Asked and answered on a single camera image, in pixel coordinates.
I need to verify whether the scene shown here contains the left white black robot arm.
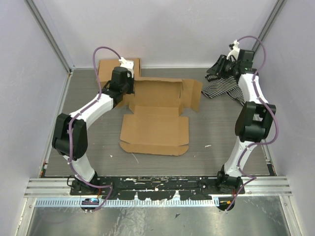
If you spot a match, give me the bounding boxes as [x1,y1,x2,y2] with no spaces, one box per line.
[52,66,134,195]

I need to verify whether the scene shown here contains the aluminium front rail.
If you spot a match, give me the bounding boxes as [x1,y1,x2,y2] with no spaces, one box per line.
[25,176,292,198]

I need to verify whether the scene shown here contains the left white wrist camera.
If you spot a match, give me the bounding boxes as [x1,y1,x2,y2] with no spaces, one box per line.
[119,57,134,78]

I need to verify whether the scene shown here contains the white slotted cable duct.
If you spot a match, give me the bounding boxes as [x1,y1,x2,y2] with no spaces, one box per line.
[35,198,219,208]

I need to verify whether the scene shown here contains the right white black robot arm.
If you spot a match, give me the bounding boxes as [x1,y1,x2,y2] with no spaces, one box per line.
[207,49,276,194]

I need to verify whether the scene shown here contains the brown cardboard box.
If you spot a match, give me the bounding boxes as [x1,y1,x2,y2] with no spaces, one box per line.
[98,58,141,87]
[119,77,203,156]

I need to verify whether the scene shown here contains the striped black white cloth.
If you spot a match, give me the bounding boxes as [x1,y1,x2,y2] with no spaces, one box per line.
[201,74,245,106]

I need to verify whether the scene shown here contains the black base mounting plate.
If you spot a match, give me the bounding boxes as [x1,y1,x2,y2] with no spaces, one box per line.
[67,176,240,201]

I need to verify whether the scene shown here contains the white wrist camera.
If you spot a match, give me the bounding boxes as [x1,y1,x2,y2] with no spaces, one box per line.
[119,57,134,78]
[227,40,240,61]

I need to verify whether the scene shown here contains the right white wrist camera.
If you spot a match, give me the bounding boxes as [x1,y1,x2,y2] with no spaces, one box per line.
[227,40,240,61]

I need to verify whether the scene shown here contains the aluminium corner post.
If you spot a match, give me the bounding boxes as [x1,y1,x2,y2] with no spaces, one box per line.
[248,0,287,57]
[24,0,73,74]

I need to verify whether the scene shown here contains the left aluminium corner post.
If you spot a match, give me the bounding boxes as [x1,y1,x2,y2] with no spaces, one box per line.
[24,0,73,74]

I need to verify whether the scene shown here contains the right aluminium corner post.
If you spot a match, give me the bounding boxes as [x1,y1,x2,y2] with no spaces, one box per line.
[248,0,287,57]

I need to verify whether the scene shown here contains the folded brown cardboard box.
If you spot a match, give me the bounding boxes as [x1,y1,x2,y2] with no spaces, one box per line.
[98,58,141,87]

